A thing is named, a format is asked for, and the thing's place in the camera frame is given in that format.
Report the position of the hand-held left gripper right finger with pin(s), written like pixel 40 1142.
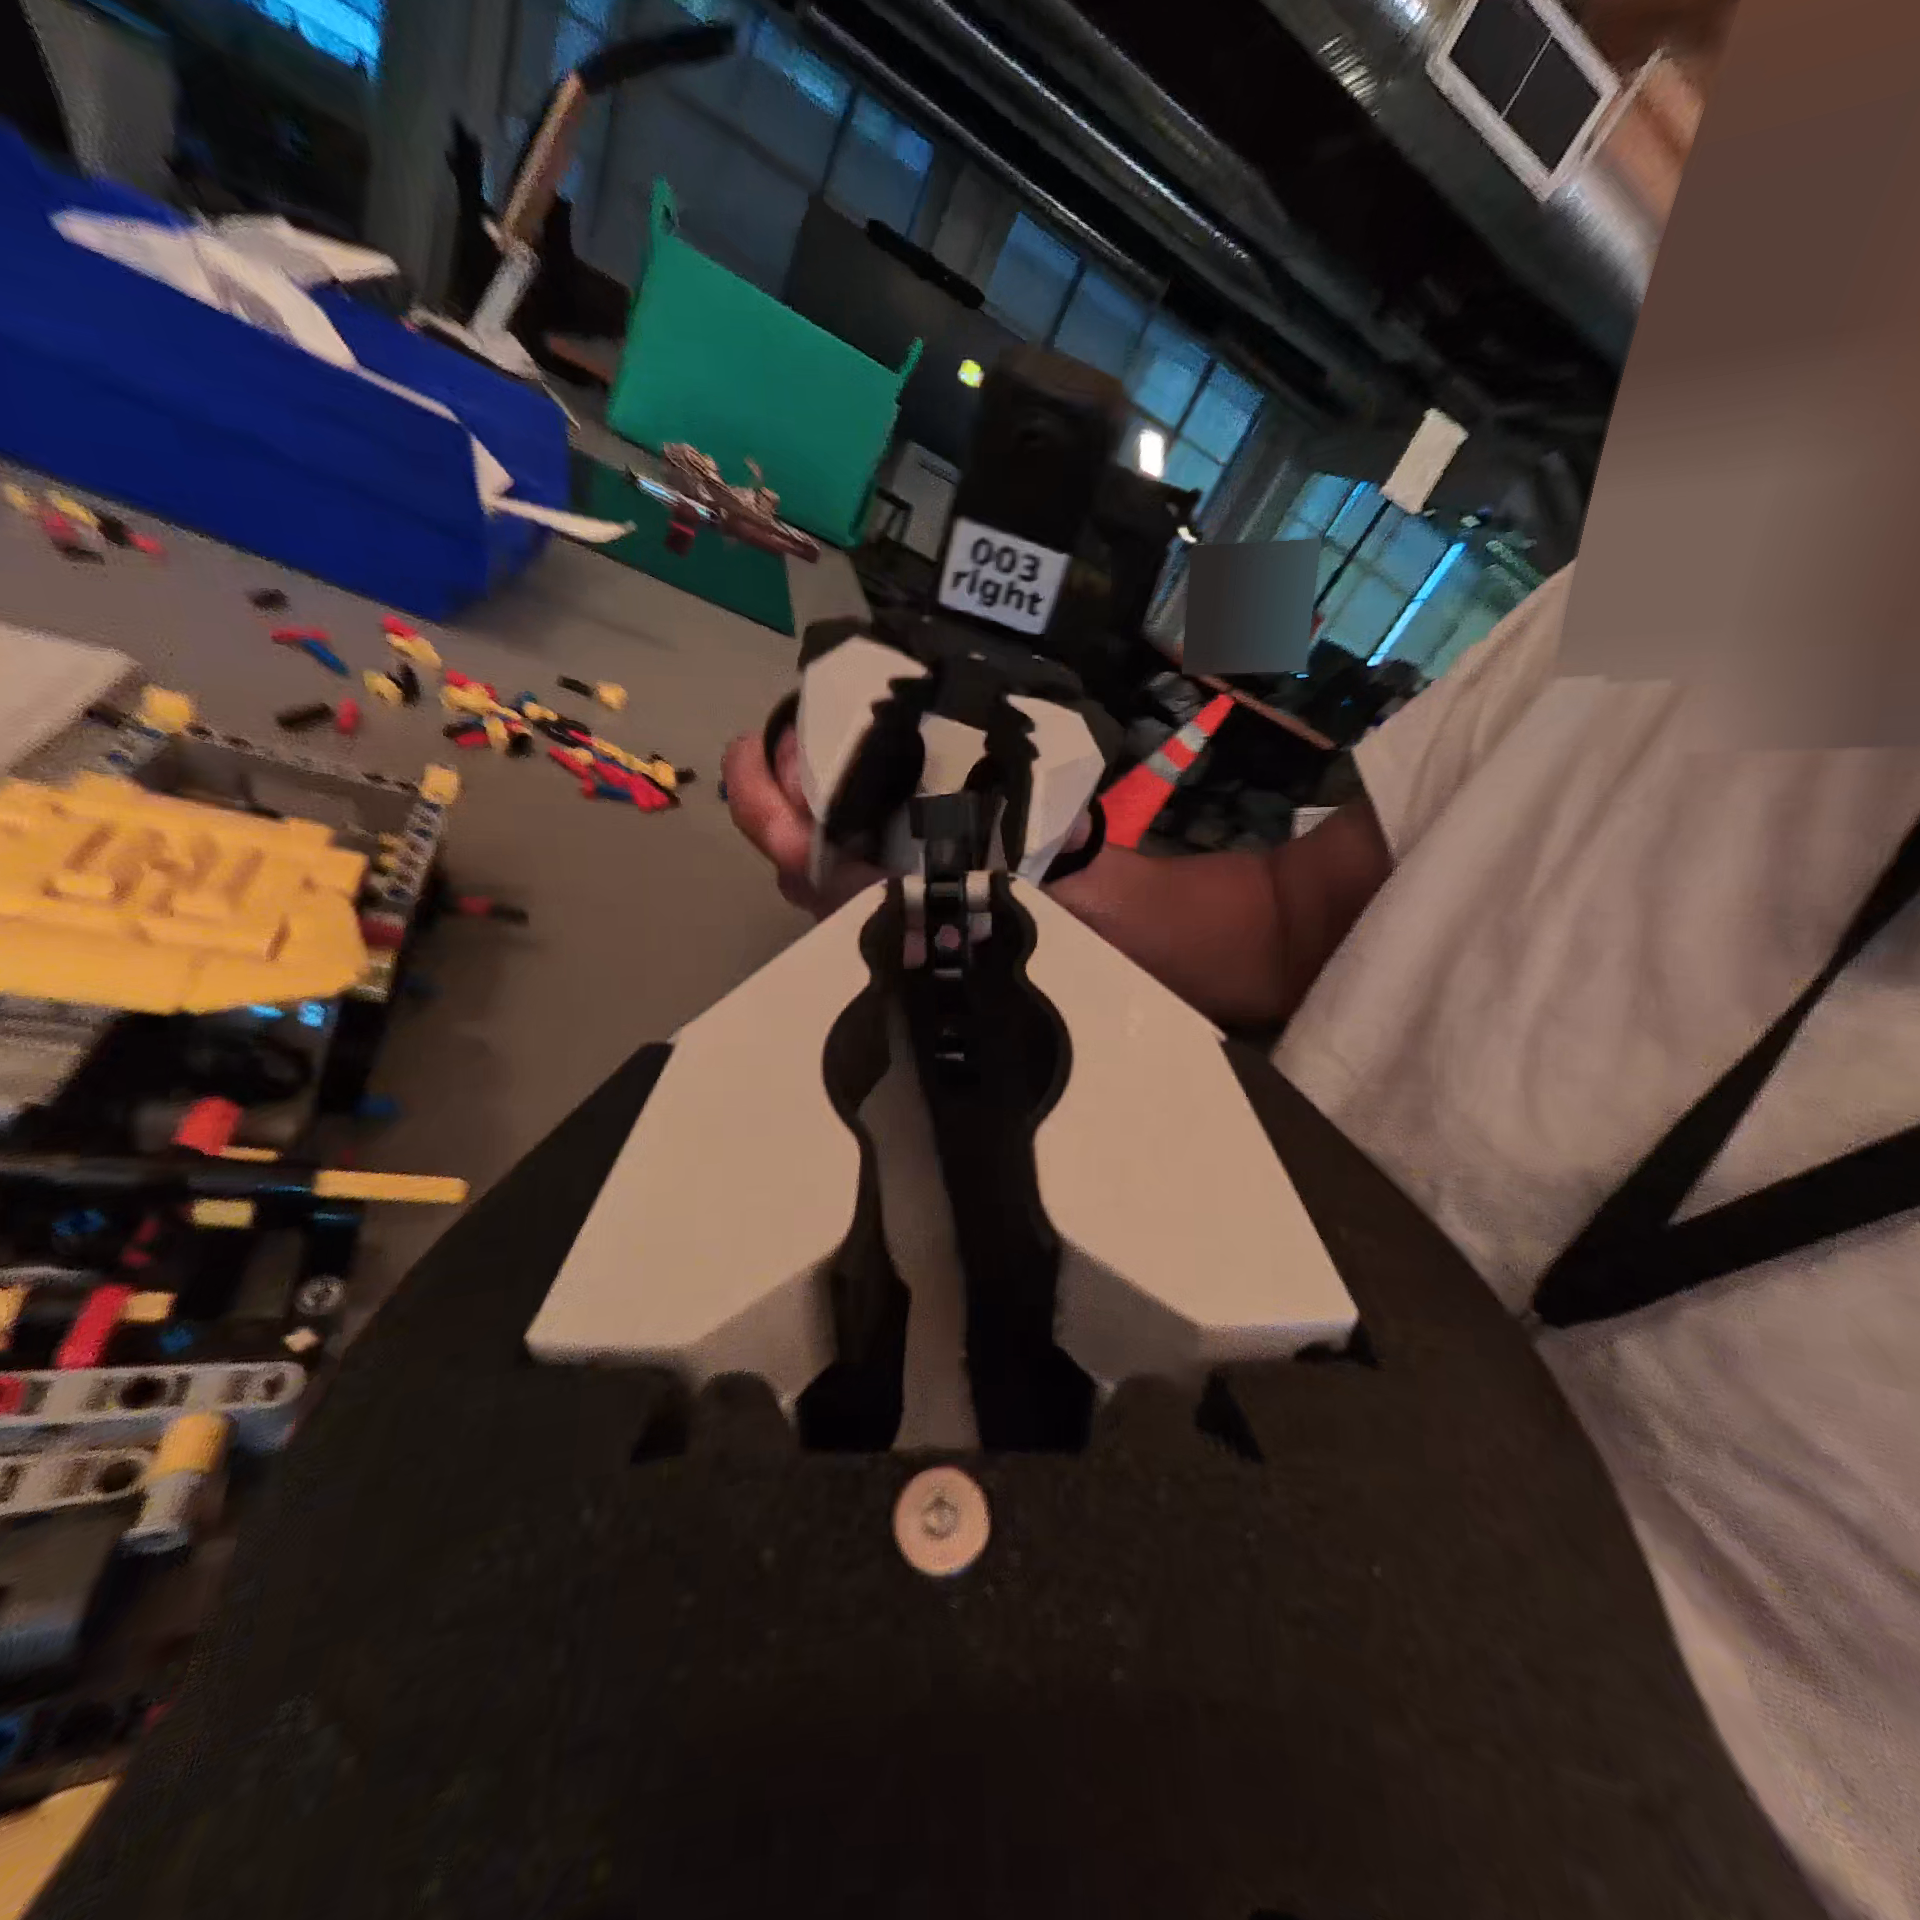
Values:
pixel 1182 1200

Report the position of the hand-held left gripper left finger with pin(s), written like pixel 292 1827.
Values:
pixel 702 1200

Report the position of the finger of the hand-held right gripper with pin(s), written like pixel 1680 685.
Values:
pixel 1057 780
pixel 840 720

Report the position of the grey connector with red pin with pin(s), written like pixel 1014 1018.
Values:
pixel 908 918

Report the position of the person's right forearm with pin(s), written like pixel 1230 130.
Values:
pixel 1230 914

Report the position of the grey desk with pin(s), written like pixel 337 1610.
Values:
pixel 601 930

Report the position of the person's right hand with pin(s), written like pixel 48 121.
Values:
pixel 762 808

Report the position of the brown toy model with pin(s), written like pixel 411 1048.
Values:
pixel 735 504

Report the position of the small heap of coloured pins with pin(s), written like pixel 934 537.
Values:
pixel 601 757

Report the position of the green upright panel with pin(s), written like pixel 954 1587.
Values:
pixel 735 388

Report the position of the partly built yellow toy car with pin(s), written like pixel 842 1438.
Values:
pixel 180 901

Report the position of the blue storage bin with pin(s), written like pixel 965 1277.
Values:
pixel 224 435

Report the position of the crumpled white papers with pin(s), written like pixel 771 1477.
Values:
pixel 255 277

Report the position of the pile of loose building pieces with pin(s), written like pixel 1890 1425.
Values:
pixel 42 1852

